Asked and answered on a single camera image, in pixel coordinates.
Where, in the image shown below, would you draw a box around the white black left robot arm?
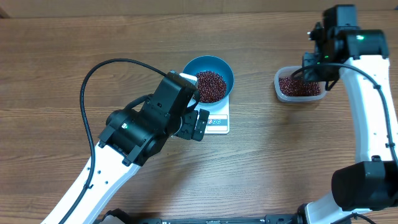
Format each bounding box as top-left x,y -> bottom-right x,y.
43,73 -> 209,223

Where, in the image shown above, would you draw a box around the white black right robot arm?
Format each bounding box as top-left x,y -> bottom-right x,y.
291,5 -> 397,223

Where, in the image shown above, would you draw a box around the white digital kitchen scale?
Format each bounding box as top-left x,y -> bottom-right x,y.
195,96 -> 230,134

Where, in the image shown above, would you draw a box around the red beans in bowl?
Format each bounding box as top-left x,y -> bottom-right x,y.
196,71 -> 227,103

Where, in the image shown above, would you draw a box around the teal plastic bowl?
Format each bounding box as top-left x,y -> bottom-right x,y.
183,55 -> 234,100

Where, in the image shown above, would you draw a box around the red beans in container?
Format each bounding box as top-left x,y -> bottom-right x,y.
279,77 -> 321,96

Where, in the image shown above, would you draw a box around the clear plastic bean container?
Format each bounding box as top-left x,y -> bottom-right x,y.
274,66 -> 326,103

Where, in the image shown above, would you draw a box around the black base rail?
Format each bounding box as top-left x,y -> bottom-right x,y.
133,214 -> 304,224

